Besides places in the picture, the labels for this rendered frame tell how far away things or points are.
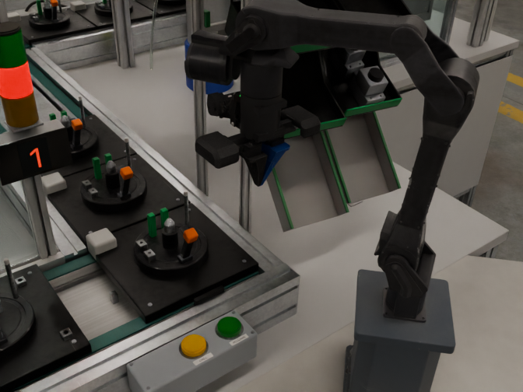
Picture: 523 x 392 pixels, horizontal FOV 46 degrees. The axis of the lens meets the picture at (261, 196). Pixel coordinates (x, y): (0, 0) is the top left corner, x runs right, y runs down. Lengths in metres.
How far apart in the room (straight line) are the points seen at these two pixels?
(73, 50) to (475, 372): 1.65
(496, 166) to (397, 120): 1.35
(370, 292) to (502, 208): 2.26
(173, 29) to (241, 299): 1.48
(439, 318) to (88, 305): 0.62
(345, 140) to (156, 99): 0.84
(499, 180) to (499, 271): 2.04
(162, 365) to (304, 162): 0.51
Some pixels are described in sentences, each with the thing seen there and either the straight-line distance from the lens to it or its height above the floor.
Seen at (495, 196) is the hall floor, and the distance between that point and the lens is 3.32.
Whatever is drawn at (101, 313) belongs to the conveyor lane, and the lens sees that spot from 1.19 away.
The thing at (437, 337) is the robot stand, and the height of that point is 1.06.
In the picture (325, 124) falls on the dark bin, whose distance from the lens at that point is 1.15.
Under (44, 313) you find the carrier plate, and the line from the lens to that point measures 1.13.
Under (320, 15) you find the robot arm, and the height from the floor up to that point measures 1.49.
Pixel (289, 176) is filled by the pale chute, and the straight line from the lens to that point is 1.26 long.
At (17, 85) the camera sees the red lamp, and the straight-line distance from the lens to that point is 1.03.
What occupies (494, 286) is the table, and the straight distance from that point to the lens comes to 1.41.
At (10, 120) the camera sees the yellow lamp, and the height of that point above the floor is 1.27.
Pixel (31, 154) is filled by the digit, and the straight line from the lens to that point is 1.08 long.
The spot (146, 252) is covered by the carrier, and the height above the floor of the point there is 1.01.
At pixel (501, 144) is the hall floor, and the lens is 3.81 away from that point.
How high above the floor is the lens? 1.75
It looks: 35 degrees down
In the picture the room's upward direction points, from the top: 2 degrees clockwise
